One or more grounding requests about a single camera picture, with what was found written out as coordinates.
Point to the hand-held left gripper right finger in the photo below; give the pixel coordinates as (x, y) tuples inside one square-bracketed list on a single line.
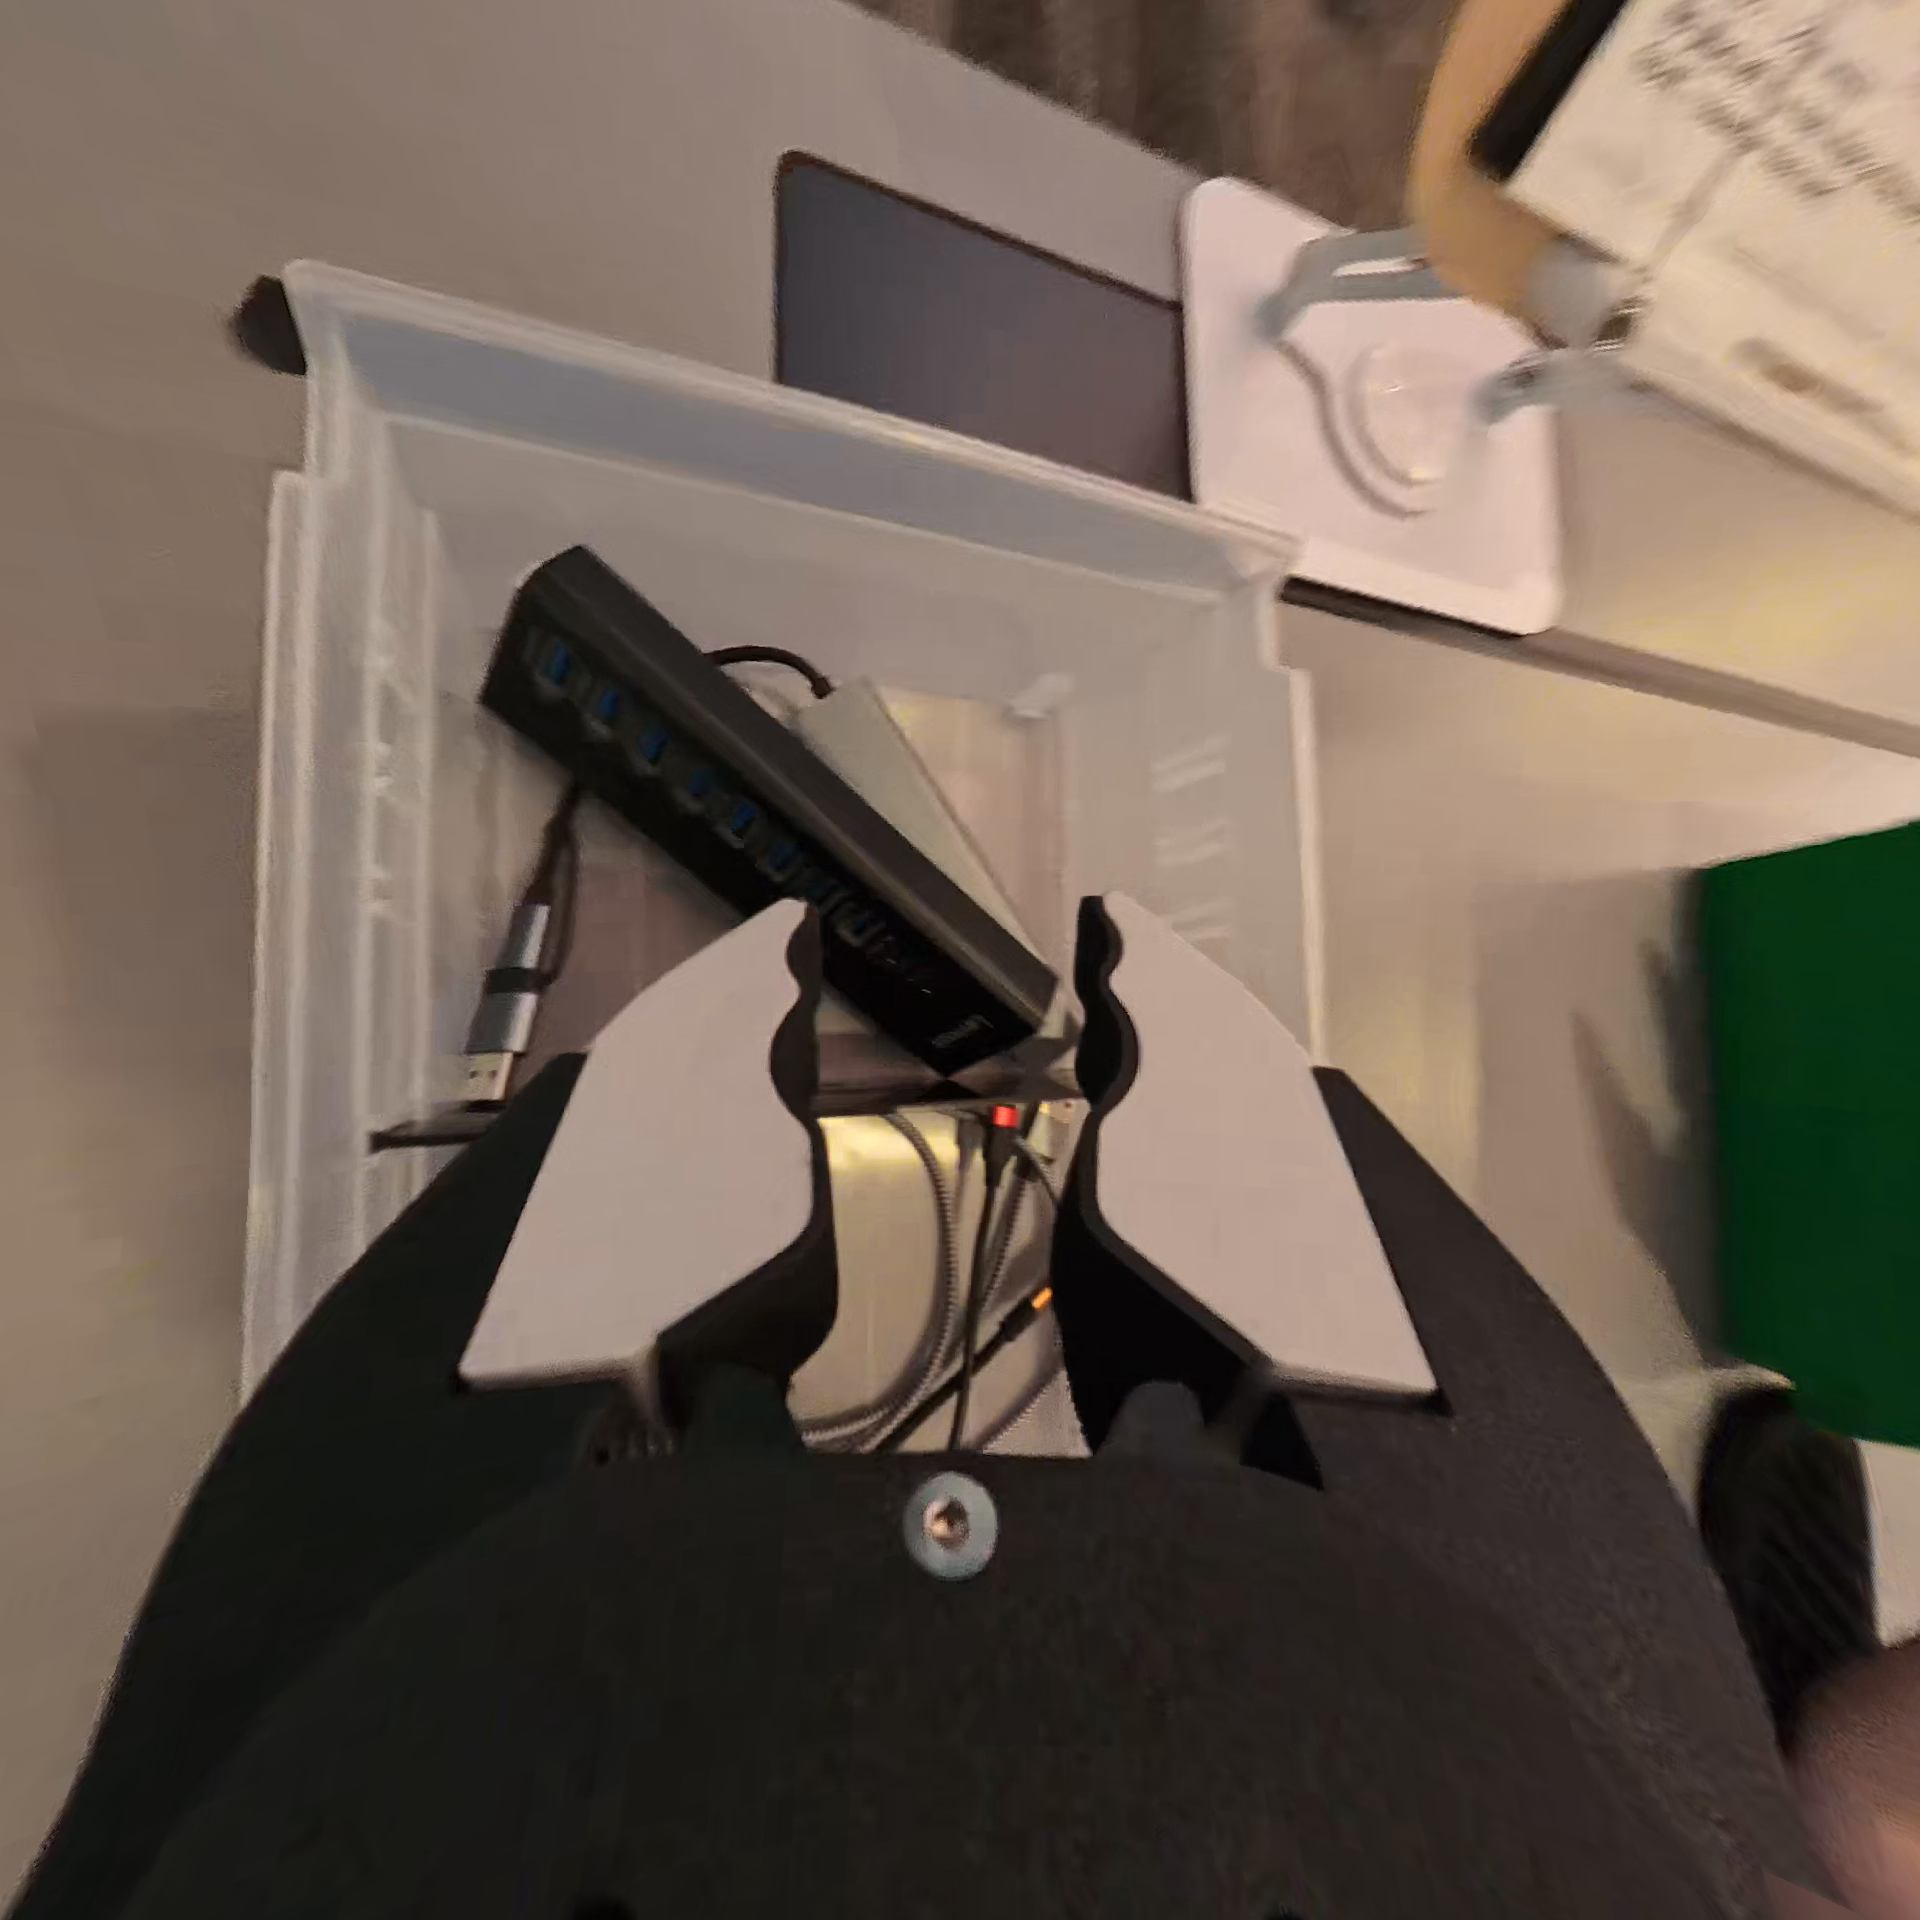
[(1262, 1201)]

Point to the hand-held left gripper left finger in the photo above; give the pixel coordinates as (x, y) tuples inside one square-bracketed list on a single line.
[(644, 1201)]

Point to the dark grey usb hub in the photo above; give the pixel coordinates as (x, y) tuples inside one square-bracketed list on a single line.
[(720, 748)]

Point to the green plastic bin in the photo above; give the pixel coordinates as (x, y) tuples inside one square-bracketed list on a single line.
[(1817, 1125)]

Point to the clear plastic box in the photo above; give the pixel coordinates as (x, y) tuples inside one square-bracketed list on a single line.
[(900, 512)]

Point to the white metal stand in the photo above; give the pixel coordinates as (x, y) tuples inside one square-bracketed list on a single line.
[(1351, 525)]

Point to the printed instruction sheet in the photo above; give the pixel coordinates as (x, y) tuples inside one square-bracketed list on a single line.
[(1771, 193)]

